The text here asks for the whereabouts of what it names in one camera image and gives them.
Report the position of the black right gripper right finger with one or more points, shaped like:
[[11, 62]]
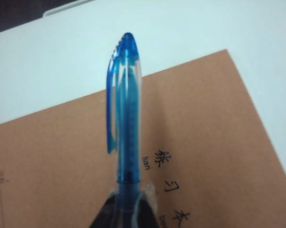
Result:
[[146, 209]]

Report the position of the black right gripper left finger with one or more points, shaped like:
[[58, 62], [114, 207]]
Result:
[[109, 211]]

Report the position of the brown kraft exercise notebook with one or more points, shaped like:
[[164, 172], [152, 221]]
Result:
[[204, 133]]

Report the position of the blue transparent ballpoint pen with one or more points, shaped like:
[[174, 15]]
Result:
[[126, 118]]

